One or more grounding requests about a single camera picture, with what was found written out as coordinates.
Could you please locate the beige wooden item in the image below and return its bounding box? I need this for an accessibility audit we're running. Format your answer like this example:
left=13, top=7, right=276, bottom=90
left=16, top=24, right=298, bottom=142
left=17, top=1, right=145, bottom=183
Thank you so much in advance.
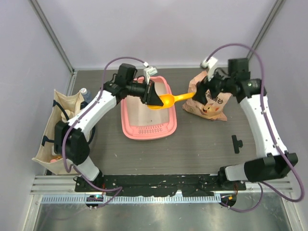
left=61, top=109, right=75, bottom=122

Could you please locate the yellow plastic scoop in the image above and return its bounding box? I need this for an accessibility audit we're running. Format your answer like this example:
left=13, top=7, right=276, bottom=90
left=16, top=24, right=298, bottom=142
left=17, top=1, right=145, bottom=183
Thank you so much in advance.
left=147, top=92, right=195, bottom=110

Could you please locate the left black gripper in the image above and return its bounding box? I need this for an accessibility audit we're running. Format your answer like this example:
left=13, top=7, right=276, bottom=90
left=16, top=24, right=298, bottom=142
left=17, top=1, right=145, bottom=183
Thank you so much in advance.
left=127, top=79, right=164, bottom=107

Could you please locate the aluminium rail frame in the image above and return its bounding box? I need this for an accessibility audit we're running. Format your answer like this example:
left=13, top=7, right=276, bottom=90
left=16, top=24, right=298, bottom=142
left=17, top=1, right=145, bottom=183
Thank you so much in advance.
left=30, top=173, right=294, bottom=205

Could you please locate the clear plastic water bottle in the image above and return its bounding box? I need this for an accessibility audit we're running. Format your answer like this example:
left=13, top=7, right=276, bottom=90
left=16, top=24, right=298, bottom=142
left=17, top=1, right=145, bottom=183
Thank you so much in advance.
left=80, top=88, right=92, bottom=104

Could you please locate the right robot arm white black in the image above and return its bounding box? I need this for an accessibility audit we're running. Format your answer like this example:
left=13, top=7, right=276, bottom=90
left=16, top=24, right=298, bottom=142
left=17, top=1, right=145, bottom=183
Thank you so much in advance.
left=193, top=57, right=298, bottom=190

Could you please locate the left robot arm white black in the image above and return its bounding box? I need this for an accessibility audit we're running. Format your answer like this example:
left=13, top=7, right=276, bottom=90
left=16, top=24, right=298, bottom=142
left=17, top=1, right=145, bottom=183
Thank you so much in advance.
left=54, top=64, right=163, bottom=192

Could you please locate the black bag clip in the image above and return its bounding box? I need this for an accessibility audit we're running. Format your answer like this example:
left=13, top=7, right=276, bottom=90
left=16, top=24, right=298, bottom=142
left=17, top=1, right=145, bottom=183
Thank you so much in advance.
left=231, top=135, right=243, bottom=154

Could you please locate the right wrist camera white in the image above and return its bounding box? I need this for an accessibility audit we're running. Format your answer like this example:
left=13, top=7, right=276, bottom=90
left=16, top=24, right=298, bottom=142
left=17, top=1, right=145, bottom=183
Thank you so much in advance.
left=200, top=57, right=218, bottom=81

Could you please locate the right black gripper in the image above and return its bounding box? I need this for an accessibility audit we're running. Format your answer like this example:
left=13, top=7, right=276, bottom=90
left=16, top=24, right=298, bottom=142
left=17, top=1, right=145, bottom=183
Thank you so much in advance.
left=192, top=65, right=235, bottom=105

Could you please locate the beige canvas tote bag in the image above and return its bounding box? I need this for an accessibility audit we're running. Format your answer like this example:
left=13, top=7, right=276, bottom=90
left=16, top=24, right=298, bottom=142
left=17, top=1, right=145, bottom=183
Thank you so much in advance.
left=32, top=91, right=84, bottom=175

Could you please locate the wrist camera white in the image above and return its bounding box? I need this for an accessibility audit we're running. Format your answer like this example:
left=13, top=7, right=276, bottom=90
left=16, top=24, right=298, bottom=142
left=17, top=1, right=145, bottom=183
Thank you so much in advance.
left=143, top=62, right=158, bottom=85
left=200, top=57, right=218, bottom=81

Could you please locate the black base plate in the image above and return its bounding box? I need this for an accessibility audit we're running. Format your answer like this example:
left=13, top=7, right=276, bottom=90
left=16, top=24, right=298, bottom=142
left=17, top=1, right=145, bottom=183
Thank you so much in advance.
left=74, top=173, right=247, bottom=197

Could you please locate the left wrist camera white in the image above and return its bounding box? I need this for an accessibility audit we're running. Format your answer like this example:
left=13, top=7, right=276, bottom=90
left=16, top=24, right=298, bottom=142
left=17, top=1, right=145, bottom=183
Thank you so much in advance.
left=143, top=62, right=158, bottom=85

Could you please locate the pink cat litter bag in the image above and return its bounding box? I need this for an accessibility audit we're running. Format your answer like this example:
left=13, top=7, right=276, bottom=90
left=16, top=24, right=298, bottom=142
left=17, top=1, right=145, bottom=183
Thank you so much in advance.
left=181, top=70, right=233, bottom=122

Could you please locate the pink litter box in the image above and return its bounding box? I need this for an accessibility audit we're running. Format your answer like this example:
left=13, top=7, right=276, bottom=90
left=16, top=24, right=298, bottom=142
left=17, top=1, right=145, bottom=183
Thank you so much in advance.
left=121, top=76, right=178, bottom=141

